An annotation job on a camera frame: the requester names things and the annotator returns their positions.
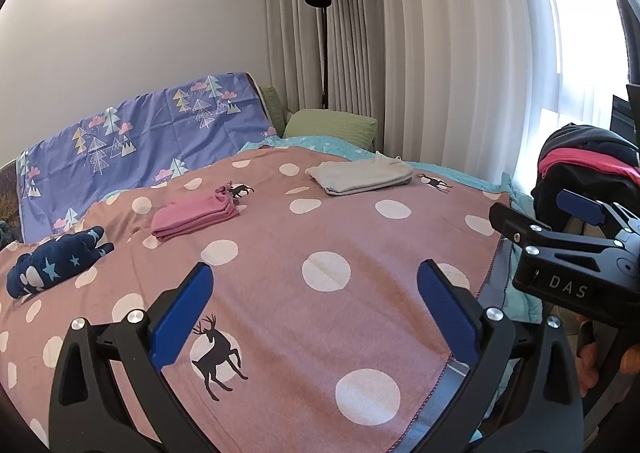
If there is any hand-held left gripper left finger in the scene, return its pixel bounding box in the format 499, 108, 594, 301
47, 261, 216, 453

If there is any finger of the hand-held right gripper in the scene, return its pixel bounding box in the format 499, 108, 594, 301
489, 203, 609, 257
557, 189, 640, 241

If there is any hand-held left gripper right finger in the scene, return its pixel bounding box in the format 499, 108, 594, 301
416, 259, 586, 453

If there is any grey t-shirt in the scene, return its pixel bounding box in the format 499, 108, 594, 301
306, 153, 415, 196

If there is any dark clothes pile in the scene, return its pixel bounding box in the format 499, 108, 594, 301
531, 123, 640, 234

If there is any person's right hand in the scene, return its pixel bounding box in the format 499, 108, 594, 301
575, 317, 602, 389

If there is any bright pink garment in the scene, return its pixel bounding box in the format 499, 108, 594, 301
537, 148, 640, 184

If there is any pink folded garment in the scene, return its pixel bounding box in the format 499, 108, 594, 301
151, 185, 241, 241

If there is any navy star-print garment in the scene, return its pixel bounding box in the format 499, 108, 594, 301
6, 225, 115, 299

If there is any pink polka-dot blanket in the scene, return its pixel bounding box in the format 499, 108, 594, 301
0, 145, 511, 453

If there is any white sheer curtain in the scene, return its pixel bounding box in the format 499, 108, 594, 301
382, 0, 628, 194

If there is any purple tree-print sheet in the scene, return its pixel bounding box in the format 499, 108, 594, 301
15, 72, 278, 244

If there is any green pillow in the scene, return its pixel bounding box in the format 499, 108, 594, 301
260, 85, 287, 134
283, 109, 378, 152

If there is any dark printed headboard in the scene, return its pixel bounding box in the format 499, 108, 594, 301
0, 160, 23, 234

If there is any beige curtain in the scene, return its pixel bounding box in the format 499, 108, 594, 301
265, 0, 388, 154

